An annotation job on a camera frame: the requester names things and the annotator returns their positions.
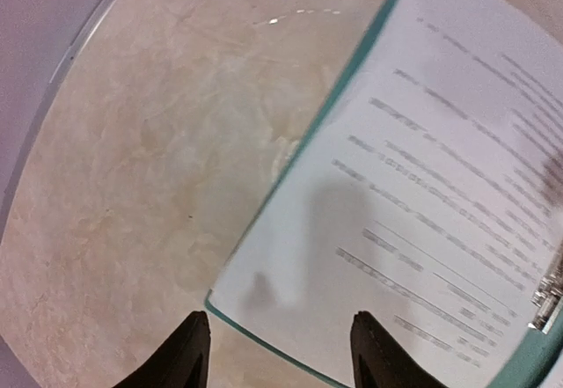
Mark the metal folder clip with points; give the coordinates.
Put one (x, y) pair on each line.
(548, 297)

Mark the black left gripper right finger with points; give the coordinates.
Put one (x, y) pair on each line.
(380, 362)

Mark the white paper stack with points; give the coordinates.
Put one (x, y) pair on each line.
(396, 185)

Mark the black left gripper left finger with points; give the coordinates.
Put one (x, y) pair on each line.
(181, 361)

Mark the green file folder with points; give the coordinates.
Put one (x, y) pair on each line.
(308, 141)

